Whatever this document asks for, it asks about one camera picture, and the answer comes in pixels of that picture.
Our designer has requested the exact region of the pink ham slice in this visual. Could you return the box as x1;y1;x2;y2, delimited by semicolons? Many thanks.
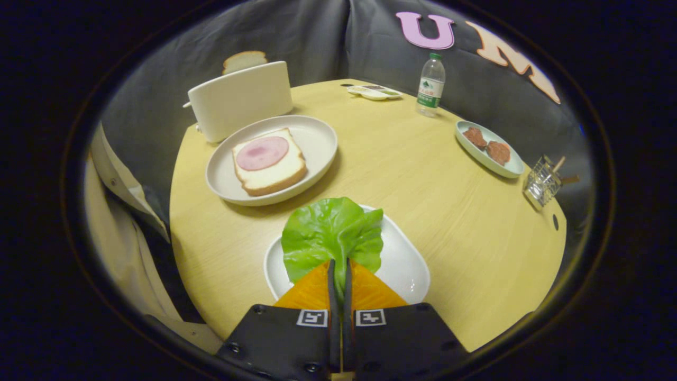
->
236;136;289;171

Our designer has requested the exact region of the white divided condiment dish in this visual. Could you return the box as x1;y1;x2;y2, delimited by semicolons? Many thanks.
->
347;84;402;101

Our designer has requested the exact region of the pale blue oval plate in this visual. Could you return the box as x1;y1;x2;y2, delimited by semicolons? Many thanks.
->
455;120;525;179

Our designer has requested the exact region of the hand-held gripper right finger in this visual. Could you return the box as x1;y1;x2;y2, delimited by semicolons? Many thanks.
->
343;259;469;381

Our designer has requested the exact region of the white toaster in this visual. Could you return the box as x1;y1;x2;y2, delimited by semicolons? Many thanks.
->
183;61;294;143

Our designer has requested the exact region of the green lettuce leaf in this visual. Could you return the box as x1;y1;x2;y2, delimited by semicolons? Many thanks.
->
281;197;384;297

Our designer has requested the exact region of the white rounded square plate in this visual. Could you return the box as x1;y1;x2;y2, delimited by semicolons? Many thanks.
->
263;205;431;305

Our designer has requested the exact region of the person's beige jacket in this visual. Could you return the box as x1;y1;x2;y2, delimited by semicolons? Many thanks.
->
85;124;223;355

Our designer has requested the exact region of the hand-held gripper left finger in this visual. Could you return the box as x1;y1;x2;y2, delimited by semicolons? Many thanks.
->
216;259;340;381

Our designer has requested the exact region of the brown meat piece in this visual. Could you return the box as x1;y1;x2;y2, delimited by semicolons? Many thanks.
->
463;126;488;149
486;141;511;166

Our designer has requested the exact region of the black backdrop cloth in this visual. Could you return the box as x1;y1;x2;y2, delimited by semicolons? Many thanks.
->
100;0;593;212

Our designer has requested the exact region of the clear plastic water bottle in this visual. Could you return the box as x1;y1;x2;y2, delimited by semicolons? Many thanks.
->
416;52;446;118

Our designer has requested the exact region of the plain bread slice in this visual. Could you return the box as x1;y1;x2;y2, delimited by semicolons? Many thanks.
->
222;51;268;75

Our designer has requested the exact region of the round cream plate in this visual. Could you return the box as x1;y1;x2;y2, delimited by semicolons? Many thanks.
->
205;115;339;207

